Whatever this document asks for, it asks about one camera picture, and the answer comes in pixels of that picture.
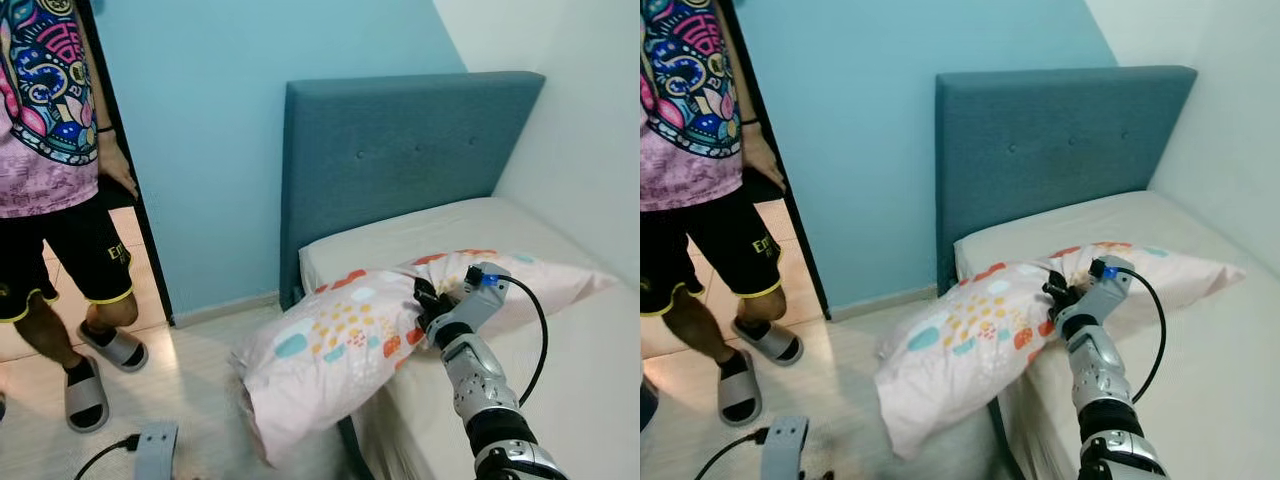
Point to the pink pillow with orange spots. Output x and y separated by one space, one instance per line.
320 350
960 340

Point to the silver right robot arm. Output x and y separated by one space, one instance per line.
480 380
1100 370

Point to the teal upholstered headboard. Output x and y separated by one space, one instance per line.
1050 140
400 150

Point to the mattress with beige sheet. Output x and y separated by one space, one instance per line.
1230 400
590 400

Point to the grey slide sandal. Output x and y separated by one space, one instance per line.
740 392
88 400
772 342
120 348

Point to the person in black shorts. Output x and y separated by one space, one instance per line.
690 100
50 100

